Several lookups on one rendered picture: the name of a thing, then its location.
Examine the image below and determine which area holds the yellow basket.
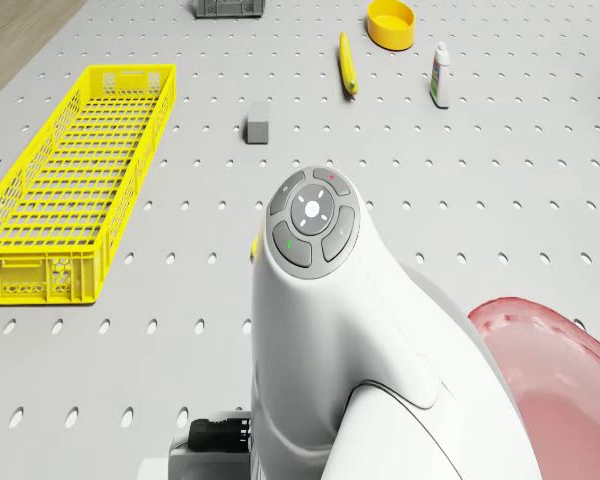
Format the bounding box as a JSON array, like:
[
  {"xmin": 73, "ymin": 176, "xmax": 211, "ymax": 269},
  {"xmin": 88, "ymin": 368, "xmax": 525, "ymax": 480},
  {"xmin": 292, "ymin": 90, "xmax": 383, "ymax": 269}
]
[{"xmin": 0, "ymin": 63, "xmax": 177, "ymax": 306}]

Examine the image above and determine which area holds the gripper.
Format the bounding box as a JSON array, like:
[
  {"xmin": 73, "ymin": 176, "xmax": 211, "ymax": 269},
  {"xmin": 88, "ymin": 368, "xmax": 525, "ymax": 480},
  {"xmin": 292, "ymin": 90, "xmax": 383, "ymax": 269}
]
[{"xmin": 137, "ymin": 409, "xmax": 254, "ymax": 480}]

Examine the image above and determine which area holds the banana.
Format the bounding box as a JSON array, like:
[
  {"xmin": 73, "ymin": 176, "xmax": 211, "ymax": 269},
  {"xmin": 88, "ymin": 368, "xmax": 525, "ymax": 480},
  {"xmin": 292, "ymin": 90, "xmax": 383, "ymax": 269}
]
[{"xmin": 339, "ymin": 31, "xmax": 360, "ymax": 98}]

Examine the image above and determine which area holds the grey cube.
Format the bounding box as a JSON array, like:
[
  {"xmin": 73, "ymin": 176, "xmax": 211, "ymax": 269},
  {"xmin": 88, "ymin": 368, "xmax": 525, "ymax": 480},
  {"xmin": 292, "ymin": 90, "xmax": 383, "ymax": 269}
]
[{"xmin": 243, "ymin": 101, "xmax": 272, "ymax": 147}]

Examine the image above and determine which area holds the dark grey basket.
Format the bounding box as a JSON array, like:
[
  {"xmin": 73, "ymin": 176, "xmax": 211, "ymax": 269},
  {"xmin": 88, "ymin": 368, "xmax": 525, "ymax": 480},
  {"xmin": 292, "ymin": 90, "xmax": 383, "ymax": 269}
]
[{"xmin": 194, "ymin": 0, "xmax": 267, "ymax": 20}]

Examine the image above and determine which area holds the small white bottle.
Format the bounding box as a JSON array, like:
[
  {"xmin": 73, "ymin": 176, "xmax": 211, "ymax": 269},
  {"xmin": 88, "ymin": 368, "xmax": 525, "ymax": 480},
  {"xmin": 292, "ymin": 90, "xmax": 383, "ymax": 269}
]
[{"xmin": 428, "ymin": 41, "xmax": 452, "ymax": 109}]

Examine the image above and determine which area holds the yellow bowl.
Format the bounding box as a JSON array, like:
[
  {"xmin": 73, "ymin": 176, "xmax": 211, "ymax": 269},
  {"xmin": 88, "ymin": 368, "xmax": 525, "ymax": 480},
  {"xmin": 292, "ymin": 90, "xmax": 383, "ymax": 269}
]
[{"xmin": 366, "ymin": 0, "xmax": 416, "ymax": 52}]

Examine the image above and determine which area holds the red plate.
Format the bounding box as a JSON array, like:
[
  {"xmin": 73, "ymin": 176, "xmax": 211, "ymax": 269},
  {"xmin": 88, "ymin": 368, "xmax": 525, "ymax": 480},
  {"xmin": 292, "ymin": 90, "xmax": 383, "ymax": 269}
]
[{"xmin": 467, "ymin": 296, "xmax": 600, "ymax": 480}]

